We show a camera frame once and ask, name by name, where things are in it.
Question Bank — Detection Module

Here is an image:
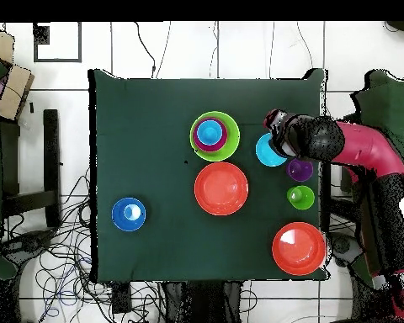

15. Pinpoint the green cup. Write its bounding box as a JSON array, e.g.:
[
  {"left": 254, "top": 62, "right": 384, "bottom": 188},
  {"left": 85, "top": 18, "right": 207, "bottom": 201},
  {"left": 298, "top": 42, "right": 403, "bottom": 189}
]
[{"left": 286, "top": 185, "right": 316, "bottom": 211}]

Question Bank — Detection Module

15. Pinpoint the grey stand foot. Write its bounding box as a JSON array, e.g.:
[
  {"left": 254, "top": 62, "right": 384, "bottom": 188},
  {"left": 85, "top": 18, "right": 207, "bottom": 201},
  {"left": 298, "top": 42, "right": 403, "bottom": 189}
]
[
  {"left": 0, "top": 228, "right": 58, "bottom": 267},
  {"left": 327, "top": 231, "right": 364, "bottom": 268}
]

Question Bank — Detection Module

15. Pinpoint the light blue cup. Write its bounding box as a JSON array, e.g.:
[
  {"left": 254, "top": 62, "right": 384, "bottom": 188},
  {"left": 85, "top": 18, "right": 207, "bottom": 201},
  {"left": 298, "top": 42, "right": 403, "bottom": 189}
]
[{"left": 196, "top": 119, "right": 223, "bottom": 146}]

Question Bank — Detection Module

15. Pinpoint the black chair frame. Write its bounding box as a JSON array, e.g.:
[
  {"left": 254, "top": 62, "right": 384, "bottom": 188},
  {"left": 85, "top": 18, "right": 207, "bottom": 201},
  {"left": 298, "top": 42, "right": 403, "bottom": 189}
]
[{"left": 1, "top": 109, "right": 62, "bottom": 230}]

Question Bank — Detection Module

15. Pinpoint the purple cup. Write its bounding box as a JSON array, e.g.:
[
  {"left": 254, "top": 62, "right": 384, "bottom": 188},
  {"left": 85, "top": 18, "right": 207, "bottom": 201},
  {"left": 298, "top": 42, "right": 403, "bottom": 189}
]
[{"left": 285, "top": 157, "right": 314, "bottom": 183}]

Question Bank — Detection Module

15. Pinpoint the black square floor frame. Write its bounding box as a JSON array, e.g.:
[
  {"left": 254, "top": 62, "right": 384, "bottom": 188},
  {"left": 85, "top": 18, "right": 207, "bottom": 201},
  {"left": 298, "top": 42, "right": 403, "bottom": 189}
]
[{"left": 33, "top": 21, "right": 82, "bottom": 64}]

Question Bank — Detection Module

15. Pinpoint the small dark blue bowl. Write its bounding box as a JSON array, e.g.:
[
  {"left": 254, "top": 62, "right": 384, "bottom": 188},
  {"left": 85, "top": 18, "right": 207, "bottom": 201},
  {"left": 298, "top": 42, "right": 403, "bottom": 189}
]
[{"left": 111, "top": 197, "right": 147, "bottom": 232}]

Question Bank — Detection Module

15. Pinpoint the black floor cable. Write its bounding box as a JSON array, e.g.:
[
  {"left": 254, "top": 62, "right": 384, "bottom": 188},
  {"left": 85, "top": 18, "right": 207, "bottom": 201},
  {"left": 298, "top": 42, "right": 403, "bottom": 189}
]
[{"left": 133, "top": 21, "right": 157, "bottom": 79}]

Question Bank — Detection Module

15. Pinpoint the small pink bowl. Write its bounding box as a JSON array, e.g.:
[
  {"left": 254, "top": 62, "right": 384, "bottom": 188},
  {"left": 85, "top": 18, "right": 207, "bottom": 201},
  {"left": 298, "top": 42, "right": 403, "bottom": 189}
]
[{"left": 192, "top": 116, "right": 229, "bottom": 153}]

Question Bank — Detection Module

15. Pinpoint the dark green table cloth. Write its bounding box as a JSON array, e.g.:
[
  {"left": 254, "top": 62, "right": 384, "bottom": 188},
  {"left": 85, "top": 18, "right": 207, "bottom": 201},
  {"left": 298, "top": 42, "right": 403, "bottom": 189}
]
[{"left": 88, "top": 68, "right": 328, "bottom": 283}]

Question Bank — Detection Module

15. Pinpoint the black power strip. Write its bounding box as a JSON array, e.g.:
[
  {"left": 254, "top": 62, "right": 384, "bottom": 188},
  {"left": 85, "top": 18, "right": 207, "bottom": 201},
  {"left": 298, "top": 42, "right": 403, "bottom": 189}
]
[{"left": 111, "top": 281, "right": 133, "bottom": 315}]

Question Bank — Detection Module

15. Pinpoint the large orange bowl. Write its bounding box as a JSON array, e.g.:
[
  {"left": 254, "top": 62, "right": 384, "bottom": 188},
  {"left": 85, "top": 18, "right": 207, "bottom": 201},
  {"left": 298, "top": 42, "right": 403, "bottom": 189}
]
[
  {"left": 271, "top": 221, "right": 327, "bottom": 277},
  {"left": 194, "top": 161, "right": 249, "bottom": 217}
]

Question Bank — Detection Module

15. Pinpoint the large green bowl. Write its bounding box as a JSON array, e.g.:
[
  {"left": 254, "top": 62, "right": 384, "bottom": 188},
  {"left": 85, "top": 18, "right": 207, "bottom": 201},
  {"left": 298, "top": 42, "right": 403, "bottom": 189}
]
[{"left": 189, "top": 110, "right": 241, "bottom": 162}]

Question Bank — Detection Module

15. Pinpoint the small light blue bowl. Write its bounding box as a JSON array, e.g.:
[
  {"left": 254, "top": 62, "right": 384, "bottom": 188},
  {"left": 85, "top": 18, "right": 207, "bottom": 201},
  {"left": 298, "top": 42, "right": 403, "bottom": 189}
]
[{"left": 255, "top": 132, "right": 289, "bottom": 168}]

